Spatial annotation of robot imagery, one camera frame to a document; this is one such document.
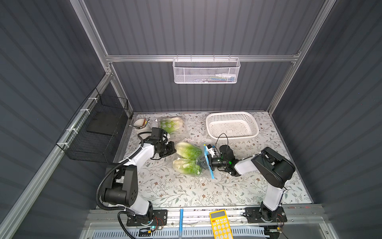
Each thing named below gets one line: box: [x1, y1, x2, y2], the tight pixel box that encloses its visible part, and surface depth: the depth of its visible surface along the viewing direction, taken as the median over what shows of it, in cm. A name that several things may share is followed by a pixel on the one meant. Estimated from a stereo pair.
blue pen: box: [179, 208, 184, 239], surface depth 73 cm
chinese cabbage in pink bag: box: [160, 117, 184, 135], surface depth 105 cm
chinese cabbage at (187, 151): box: [175, 142, 203, 159], surface depth 90 cm
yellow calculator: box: [208, 209, 234, 239], surface depth 72 cm
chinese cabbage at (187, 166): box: [172, 157, 203, 176], surface depth 84 cm
